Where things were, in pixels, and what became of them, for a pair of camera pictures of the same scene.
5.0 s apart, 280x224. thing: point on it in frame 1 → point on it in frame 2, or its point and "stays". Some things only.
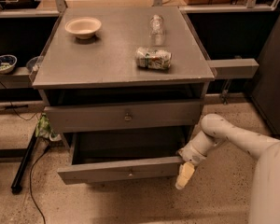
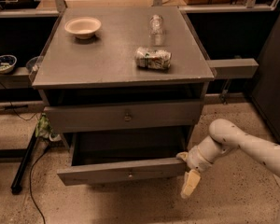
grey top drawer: [124, 116] stays
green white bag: [45, 131] stays
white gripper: [189, 155] → [196, 160]
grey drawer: [102, 157] stays
